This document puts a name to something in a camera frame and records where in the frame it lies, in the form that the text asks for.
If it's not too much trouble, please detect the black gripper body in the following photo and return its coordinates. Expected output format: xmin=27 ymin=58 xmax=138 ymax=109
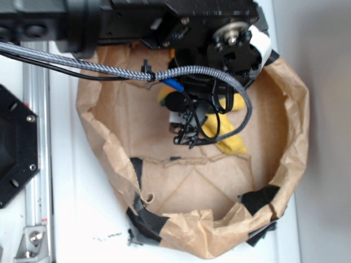
xmin=166 ymin=23 xmax=265 ymax=147

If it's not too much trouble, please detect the green and yellow sponge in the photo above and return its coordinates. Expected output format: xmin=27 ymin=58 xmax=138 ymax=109
xmin=157 ymin=85 xmax=176 ymax=107

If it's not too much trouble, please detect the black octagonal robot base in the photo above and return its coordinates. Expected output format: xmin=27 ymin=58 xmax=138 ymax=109
xmin=1 ymin=85 xmax=39 ymax=209

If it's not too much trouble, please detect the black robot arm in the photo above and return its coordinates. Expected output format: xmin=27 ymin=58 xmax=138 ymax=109
xmin=1 ymin=1 xmax=271 ymax=147

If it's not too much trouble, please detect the yellow microfiber cloth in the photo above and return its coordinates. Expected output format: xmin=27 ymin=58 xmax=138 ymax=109
xmin=202 ymin=93 xmax=247 ymax=155

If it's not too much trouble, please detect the brown paper bag tray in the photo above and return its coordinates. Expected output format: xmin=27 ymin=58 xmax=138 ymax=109
xmin=76 ymin=55 xmax=310 ymax=259

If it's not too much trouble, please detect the white plastic board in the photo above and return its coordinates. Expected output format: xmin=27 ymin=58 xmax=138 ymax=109
xmin=48 ymin=0 xmax=302 ymax=263

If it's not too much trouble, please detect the grey braided cable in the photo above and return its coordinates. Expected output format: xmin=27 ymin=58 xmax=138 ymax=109
xmin=0 ymin=41 xmax=253 ymax=144

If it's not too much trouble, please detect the black cable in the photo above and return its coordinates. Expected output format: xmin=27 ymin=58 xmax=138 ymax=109
xmin=0 ymin=50 xmax=223 ymax=146

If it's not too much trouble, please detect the aluminium extrusion rail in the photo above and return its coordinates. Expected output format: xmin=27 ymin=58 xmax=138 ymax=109
xmin=13 ymin=63 xmax=55 ymax=262

